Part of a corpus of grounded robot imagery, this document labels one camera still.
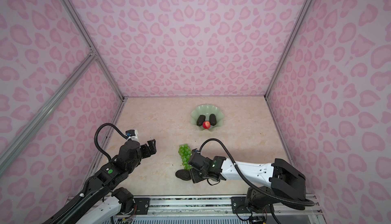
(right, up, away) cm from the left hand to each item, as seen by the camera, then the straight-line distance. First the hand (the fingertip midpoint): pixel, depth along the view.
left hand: (149, 140), depth 77 cm
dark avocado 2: (+26, +9, +26) cm, 38 cm away
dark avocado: (+35, +9, +28) cm, 45 cm away
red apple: (+30, +6, +21) cm, 37 cm away
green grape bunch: (+17, -8, +9) cm, 21 cm away
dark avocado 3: (+17, -18, +2) cm, 25 cm away
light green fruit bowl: (+31, +15, +29) cm, 45 cm away
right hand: (+23, -18, 0) cm, 30 cm away
